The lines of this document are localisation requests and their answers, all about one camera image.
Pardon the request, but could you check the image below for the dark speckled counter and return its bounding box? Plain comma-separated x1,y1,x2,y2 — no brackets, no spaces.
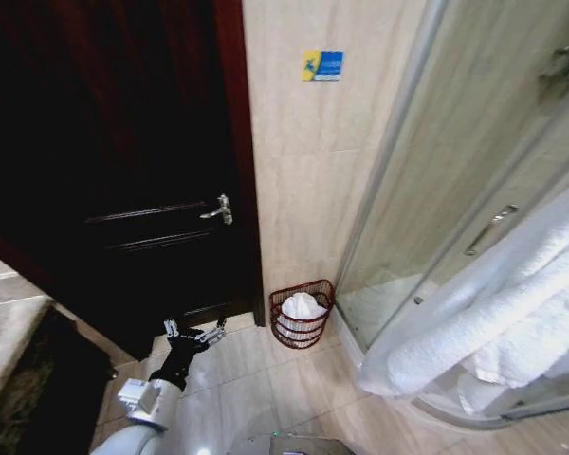
0,305,116,455

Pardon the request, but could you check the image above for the glass shower enclosure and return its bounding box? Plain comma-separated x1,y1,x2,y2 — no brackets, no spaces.
334,0,569,431

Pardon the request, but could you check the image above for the red wire hamper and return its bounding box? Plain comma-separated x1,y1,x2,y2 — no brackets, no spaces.
268,279,337,351

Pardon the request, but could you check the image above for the dark red door frame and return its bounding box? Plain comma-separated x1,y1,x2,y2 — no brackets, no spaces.
212,0,266,328

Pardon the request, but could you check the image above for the robot front shell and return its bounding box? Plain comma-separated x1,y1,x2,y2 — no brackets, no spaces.
234,428,350,455

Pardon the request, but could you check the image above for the large white terry towel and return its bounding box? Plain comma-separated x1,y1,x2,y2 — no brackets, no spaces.
387,221,569,395

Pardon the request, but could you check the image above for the chrome shower door handle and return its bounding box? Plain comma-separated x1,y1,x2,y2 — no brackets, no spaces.
463,204,520,257

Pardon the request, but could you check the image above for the silver door handle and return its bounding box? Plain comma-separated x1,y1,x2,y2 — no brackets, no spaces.
199,193,233,225

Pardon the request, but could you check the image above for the white towel in hamper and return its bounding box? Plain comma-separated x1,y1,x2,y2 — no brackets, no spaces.
280,292,328,319

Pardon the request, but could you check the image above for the blue and yellow wall sign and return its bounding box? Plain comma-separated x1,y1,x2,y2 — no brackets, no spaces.
302,49,345,82

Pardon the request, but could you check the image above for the dark wooden door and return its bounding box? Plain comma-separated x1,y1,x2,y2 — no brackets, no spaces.
0,0,257,362

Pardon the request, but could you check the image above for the smooth white cloth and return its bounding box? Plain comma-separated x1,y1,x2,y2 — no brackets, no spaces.
357,178,569,396

